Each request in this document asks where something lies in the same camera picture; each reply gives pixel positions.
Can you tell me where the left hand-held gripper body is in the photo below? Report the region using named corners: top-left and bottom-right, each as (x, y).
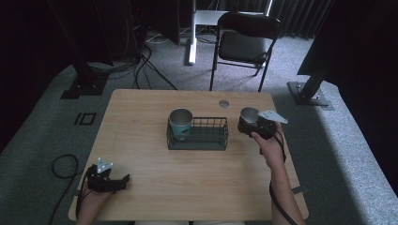
top-left (85, 157), bottom-right (127, 193)

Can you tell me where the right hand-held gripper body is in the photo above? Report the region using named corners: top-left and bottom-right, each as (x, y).
top-left (250, 109), bottom-right (289, 141)

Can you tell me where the person's right hand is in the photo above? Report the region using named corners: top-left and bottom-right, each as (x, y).
top-left (251, 123), bottom-right (285, 172)

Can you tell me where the person's left hand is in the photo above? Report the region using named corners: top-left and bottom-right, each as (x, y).
top-left (76, 188), bottom-right (115, 219)

